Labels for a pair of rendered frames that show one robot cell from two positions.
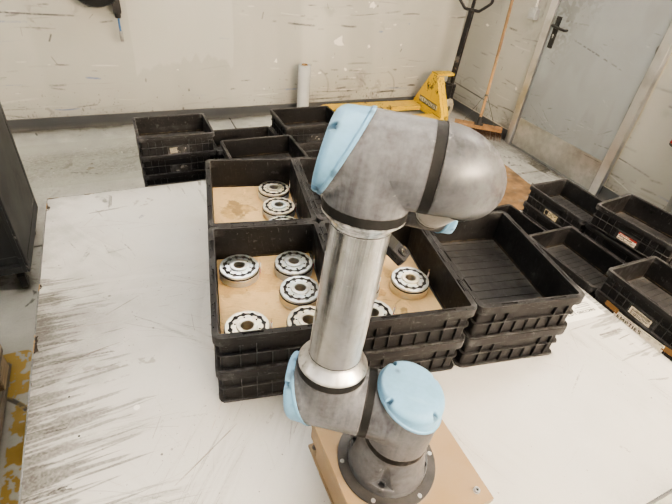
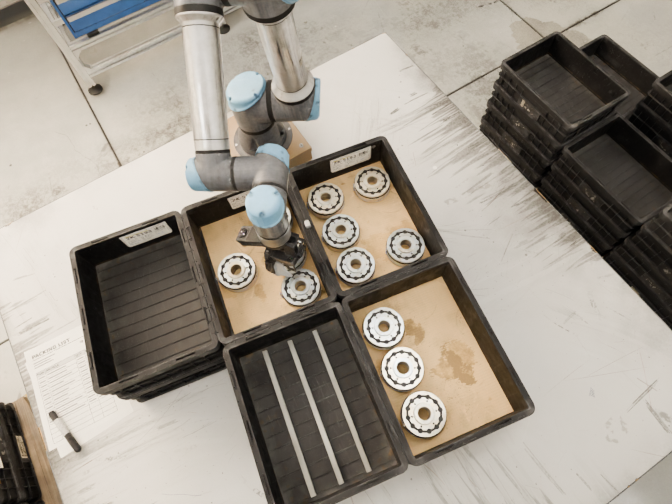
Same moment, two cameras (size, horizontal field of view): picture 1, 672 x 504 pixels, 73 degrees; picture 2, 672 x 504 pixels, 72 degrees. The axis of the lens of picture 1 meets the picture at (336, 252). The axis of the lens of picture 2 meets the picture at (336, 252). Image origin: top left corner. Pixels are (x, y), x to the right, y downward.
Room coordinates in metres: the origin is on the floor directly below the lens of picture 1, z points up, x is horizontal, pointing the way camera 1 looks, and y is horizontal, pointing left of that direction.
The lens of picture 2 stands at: (1.40, 0.08, 1.99)
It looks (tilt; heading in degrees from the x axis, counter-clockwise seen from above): 66 degrees down; 182
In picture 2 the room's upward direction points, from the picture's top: 7 degrees counter-clockwise
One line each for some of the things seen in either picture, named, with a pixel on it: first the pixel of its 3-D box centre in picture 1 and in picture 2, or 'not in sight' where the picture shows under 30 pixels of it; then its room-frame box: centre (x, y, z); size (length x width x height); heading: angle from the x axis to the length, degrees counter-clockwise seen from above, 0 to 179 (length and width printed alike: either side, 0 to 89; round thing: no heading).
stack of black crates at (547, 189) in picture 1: (562, 223); not in sight; (2.26, -1.28, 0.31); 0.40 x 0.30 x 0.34; 28
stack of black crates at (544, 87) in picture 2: not in sight; (543, 115); (0.14, 0.99, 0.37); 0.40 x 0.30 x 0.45; 28
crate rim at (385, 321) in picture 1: (390, 264); (255, 253); (0.92, -0.14, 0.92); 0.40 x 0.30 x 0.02; 18
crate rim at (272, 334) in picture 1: (273, 273); (363, 212); (0.83, 0.14, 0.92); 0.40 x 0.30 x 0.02; 18
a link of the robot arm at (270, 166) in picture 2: not in sight; (263, 172); (0.83, -0.08, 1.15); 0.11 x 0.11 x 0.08; 84
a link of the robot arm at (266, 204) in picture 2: not in sight; (267, 211); (0.93, -0.07, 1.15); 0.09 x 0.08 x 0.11; 174
